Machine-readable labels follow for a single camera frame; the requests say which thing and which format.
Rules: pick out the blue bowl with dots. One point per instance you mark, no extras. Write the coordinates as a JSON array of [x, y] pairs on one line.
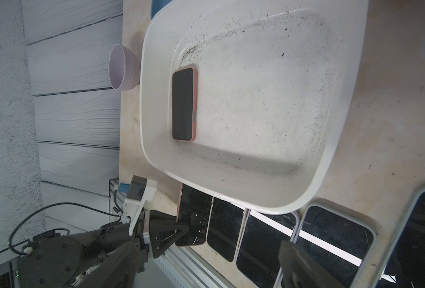
[[157, 5]]

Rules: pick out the black phone purple case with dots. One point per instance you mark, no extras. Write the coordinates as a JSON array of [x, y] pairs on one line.
[[258, 254]]

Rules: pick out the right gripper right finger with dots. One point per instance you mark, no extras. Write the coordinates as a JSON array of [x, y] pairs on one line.
[[299, 270]]

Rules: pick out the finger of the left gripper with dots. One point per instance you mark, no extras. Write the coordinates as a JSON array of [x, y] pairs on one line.
[[164, 230]]

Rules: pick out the black phone cream case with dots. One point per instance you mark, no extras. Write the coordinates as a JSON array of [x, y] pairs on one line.
[[224, 228]]

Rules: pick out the purple bowl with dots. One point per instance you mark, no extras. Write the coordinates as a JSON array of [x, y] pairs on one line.
[[124, 68]]

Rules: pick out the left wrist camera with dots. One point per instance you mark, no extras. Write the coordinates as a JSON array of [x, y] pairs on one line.
[[138, 191]]

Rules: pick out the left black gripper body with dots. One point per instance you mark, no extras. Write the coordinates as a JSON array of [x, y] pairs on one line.
[[144, 237]]

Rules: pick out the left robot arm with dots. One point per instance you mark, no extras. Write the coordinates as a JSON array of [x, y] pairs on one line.
[[52, 260]]

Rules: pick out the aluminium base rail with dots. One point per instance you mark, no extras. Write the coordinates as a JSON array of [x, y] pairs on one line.
[[177, 267]]

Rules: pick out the black phone grey-green case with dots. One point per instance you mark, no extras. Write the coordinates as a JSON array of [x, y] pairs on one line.
[[336, 241]]

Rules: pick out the black phone green case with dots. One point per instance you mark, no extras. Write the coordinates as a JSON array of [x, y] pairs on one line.
[[403, 264]]

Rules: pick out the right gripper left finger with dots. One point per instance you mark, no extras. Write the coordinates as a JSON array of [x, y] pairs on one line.
[[117, 271]]

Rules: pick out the white plastic storage box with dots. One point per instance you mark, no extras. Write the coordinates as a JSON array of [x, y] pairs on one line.
[[274, 83]]

